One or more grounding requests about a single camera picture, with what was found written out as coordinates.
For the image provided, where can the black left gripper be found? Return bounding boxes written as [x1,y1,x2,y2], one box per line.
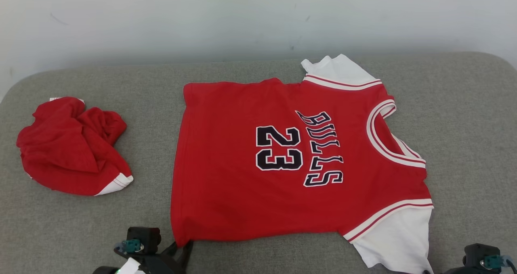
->
[137,241,193,274]

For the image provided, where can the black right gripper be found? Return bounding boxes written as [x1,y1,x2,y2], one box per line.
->
[444,265,481,274]

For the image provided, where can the red Bulls 23 jersey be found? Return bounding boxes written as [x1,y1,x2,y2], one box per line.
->
[170,54,435,274]

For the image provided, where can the red shorts white trim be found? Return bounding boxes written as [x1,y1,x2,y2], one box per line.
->
[16,96,134,197]

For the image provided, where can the white cable label tag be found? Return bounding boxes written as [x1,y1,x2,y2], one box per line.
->
[117,258,141,274]

